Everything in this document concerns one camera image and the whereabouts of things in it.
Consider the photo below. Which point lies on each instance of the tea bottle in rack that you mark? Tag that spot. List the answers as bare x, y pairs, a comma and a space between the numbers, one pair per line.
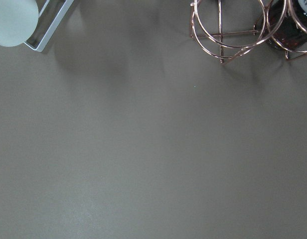
289, 35

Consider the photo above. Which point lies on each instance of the frosted glass cup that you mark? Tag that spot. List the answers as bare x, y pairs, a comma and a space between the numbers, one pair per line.
18, 21

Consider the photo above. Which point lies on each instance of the white metal holder frame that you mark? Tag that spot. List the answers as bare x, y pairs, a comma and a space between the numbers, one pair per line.
50, 15

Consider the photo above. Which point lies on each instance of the copper wire bottle rack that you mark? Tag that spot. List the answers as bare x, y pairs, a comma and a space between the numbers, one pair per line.
224, 30

